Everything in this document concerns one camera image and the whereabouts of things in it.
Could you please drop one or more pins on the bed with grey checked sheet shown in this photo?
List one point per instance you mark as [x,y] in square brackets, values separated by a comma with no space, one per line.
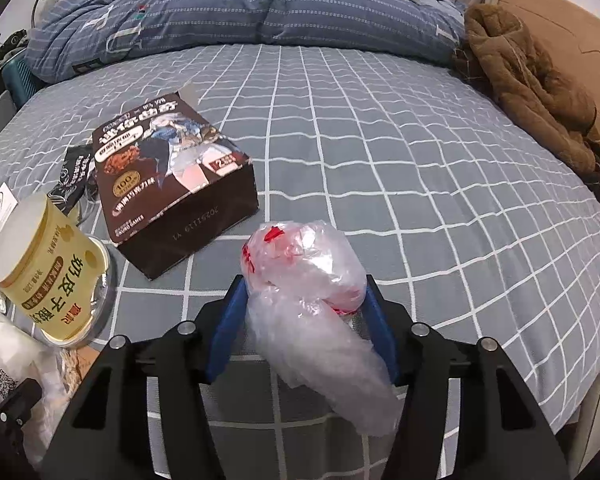
[380,160]

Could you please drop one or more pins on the brown fleece coat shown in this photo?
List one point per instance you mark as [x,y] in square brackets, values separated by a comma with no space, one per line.
[525,75]

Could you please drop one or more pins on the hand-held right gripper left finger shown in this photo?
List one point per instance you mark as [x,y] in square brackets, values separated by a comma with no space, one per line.
[227,332]

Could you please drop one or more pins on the wooden headboard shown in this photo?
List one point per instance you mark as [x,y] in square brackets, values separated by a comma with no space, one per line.
[580,35]

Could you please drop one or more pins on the white plastic bag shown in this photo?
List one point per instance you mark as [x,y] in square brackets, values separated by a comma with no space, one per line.
[15,355]

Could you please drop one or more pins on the clear plastic bag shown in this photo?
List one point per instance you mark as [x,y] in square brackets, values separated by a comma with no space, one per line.
[310,310]

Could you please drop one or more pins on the black snack wrapper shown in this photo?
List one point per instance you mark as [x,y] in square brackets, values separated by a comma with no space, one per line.
[75,170]

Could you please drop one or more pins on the teal suitcase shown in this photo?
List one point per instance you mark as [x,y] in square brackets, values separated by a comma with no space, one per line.
[22,80]

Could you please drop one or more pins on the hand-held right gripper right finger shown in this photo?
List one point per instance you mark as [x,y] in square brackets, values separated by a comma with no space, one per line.
[381,332]

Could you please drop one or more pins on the blue striped duvet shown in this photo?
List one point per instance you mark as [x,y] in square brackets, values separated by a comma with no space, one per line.
[230,10]

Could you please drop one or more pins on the brown printed snack box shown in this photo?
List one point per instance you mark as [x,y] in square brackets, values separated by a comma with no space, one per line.
[180,185]

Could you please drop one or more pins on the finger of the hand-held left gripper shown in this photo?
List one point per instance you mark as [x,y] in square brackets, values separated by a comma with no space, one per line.
[17,405]

